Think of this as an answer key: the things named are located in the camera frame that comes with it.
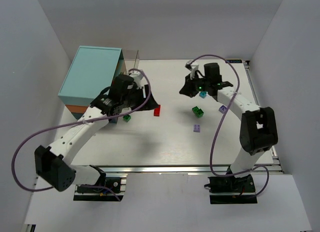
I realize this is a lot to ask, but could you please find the purple lego plate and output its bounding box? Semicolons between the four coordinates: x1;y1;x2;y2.
193;124;201;133

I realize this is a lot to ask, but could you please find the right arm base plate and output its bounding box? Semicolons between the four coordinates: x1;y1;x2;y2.
204;175;258;205

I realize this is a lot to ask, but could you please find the aluminium rail front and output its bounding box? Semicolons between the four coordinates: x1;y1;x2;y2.
99;164;283;173

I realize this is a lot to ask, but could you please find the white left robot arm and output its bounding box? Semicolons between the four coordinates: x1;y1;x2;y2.
34;70;158;192

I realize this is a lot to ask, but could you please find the purple lego brick right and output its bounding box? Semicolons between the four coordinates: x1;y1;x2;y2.
218;105;227;114

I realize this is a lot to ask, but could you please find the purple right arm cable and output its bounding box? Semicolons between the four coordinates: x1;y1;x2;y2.
187;54;270;198

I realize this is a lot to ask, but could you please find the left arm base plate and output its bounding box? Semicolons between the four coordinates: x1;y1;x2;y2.
73;173;127;202

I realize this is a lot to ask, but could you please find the green small lego brick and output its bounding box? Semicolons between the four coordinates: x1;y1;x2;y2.
123;115;132;122

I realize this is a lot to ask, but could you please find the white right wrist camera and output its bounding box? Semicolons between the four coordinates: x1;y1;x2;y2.
185;62;199;80

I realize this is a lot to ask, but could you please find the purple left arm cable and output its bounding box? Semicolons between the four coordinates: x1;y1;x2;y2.
11;68;152;202

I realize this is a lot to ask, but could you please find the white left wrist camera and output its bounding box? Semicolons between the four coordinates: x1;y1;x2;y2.
129;70;144;87

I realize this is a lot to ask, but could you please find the cyan square lego brick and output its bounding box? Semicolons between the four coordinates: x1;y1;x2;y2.
199;91;208;99

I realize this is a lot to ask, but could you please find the blue label sticker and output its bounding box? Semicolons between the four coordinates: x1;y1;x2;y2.
225;59;243;64

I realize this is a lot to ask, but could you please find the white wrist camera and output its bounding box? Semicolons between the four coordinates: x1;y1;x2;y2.
129;70;144;87
185;62;199;80

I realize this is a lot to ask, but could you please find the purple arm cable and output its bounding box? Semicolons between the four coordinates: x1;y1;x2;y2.
11;68;152;202
187;54;270;198

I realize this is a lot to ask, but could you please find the teal drawer cabinet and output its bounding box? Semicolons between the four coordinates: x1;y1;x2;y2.
58;45;127;120

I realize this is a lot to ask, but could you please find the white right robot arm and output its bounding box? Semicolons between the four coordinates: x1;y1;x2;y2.
179;61;278;179

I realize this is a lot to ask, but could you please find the red long lego plate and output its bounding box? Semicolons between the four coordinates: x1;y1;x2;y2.
153;104;161;117

